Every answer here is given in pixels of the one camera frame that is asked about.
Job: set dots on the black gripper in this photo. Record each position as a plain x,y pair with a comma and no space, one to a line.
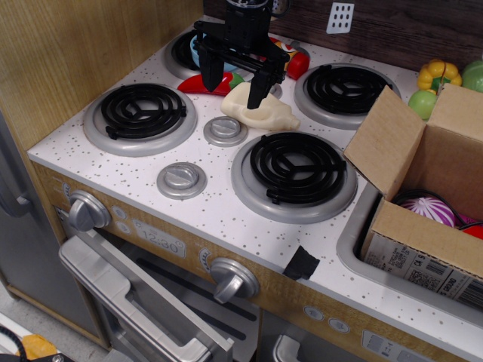
242,40

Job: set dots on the light blue toy bowl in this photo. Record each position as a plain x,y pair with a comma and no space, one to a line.
195,56

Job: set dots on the red toy chili pepper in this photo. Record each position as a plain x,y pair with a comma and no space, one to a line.
196,84

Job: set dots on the cream toy detergent bottle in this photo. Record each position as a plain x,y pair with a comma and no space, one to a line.
272,114

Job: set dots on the black back left burner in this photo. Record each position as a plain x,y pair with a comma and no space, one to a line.
182,51

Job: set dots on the black burner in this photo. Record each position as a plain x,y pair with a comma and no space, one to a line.
140,111
297,168
345,90
182,51

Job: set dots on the grey upper stovetop knob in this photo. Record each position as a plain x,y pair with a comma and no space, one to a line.
225,131

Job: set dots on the grey stovetop knob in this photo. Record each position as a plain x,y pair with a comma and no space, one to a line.
225,131
181,181

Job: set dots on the black front left burner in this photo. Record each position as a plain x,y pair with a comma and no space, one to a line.
140,111

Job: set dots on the black back right burner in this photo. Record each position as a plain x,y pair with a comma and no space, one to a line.
345,90

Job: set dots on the black front right burner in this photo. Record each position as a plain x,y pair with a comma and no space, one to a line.
297,168

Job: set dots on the white dotted tag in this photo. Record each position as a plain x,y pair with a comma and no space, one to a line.
340,18

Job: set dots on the grey lower stovetop knob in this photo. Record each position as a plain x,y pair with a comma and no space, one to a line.
181,181

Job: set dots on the cardboard box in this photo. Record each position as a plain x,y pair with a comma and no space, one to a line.
403,156

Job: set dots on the digital clock panel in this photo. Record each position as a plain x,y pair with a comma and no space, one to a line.
159,238

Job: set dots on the green toy apple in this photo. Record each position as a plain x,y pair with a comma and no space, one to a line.
423,102

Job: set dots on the yellow toy bell pepper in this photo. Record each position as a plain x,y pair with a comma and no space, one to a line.
436,73

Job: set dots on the grey toy sink basin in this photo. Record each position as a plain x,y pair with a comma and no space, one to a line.
402,251

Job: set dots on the black tape piece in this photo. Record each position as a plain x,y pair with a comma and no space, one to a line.
301,266

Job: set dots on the silver left oven knob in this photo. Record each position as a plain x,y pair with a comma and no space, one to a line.
87,212

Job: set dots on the silver oven knob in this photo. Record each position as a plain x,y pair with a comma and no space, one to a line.
87,212
232,280

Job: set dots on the silver right oven knob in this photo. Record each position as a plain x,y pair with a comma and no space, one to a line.
232,280

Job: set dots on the purple white toy onion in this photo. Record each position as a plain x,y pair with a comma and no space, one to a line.
431,208

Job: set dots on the green toy vegetable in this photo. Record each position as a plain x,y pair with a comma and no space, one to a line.
473,76

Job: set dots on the pink toy in box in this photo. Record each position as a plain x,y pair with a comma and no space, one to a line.
462,220

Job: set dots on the red toy in box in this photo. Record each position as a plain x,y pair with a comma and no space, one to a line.
475,230

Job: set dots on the silver oven door handle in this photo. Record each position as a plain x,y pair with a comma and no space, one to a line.
153,321

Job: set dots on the silver lower drawer handle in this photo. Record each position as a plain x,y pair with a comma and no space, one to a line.
285,349

